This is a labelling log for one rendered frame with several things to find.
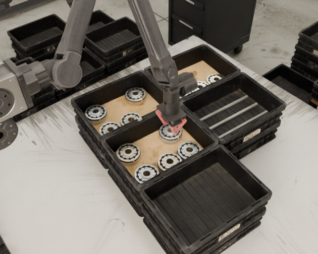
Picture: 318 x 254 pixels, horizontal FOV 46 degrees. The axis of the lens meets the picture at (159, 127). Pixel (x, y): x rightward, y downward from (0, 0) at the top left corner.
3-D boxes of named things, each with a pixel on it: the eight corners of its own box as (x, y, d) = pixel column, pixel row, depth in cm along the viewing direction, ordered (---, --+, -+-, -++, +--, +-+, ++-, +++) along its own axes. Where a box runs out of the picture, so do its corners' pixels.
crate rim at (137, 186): (138, 192, 140) (137, 189, 138) (100, 143, 157) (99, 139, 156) (219, 146, 155) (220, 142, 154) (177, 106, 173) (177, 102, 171)
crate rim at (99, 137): (100, 143, 157) (99, 139, 156) (69, 103, 175) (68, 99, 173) (177, 106, 173) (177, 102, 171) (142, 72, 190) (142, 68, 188)
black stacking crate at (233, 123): (217, 160, 162) (220, 143, 154) (177, 120, 179) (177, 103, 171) (281, 123, 177) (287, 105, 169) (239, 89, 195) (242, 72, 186)
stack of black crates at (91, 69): (65, 125, 271) (55, 89, 246) (45, 104, 287) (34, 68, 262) (110, 101, 288) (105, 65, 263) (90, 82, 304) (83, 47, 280)
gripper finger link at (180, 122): (174, 123, 144) (175, 105, 137) (186, 134, 140) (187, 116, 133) (160, 130, 141) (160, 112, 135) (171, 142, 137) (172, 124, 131)
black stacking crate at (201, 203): (185, 267, 130) (187, 253, 122) (140, 206, 147) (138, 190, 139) (267, 210, 145) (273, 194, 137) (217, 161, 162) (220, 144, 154)
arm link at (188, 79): (152, 69, 128) (166, 70, 121) (177, 57, 133) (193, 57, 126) (162, 101, 133) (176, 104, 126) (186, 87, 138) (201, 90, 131)
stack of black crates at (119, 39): (111, 101, 288) (104, 52, 255) (90, 82, 304) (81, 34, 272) (151, 79, 305) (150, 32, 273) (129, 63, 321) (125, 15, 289)
